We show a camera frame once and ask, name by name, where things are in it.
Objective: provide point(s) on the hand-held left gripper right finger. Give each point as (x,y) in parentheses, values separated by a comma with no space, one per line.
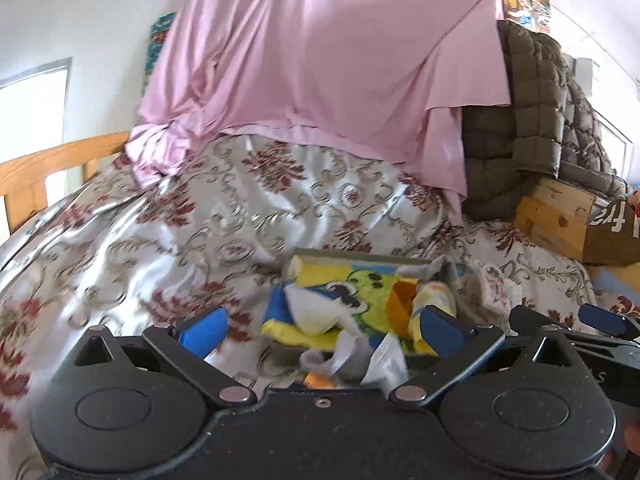
(440,330)

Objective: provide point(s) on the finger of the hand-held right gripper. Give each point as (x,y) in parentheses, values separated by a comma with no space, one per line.
(602,317)
(540,325)

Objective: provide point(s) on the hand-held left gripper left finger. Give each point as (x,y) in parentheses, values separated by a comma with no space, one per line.
(202,332)

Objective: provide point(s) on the yellow sock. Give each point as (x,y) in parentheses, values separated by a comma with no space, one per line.
(435,295)

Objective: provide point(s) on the white knotted sock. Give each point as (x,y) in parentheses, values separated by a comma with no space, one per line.
(315,315)

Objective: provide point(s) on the grey tray box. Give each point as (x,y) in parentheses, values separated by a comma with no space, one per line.
(350,255)

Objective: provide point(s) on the person's right hand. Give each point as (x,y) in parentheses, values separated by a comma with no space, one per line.
(632,435)

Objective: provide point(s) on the orange sock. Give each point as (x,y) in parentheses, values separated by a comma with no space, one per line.
(400,305)

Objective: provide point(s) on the cartoon figure patterned sock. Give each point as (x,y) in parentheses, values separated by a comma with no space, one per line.
(495,290)

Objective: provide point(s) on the grey cloth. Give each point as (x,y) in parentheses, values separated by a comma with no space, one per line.
(442,270)

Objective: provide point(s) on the brown cardboard box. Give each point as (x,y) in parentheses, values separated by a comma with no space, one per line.
(610,245)

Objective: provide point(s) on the yellow cartoon towel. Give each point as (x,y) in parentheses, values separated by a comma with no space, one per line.
(370,285)

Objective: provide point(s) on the grey sock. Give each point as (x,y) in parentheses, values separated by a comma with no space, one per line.
(345,355)

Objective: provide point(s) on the wooden block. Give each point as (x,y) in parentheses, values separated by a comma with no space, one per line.
(555,220)

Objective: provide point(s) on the floral satin blanket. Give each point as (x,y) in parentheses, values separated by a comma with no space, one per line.
(125,240)

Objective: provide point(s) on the red toy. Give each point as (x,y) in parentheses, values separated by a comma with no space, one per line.
(635,199)

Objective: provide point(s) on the brown quilted jacket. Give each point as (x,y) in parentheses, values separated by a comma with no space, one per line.
(540,110)

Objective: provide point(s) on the white air conditioner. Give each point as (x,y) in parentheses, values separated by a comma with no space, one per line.
(587,70)

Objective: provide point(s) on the window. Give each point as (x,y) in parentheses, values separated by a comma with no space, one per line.
(30,120)

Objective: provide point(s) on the pink hanging sheet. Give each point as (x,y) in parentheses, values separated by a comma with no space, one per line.
(325,60)

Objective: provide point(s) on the wooden bed frame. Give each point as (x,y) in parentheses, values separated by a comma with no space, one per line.
(50,160)

